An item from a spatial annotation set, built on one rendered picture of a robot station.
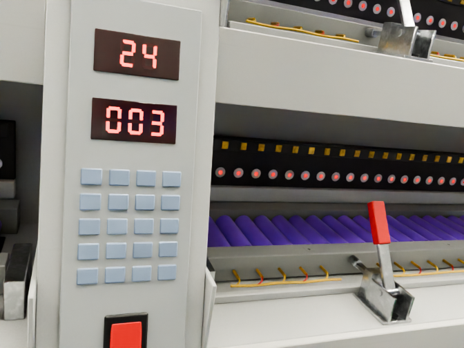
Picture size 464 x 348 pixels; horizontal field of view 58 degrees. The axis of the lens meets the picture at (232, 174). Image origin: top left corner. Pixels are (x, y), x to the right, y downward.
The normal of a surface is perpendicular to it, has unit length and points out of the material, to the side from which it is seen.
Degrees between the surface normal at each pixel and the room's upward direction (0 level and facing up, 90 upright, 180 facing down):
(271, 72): 106
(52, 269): 90
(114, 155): 90
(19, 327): 15
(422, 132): 90
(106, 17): 90
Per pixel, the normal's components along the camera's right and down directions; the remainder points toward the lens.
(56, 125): 0.36, 0.07
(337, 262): 0.33, 0.33
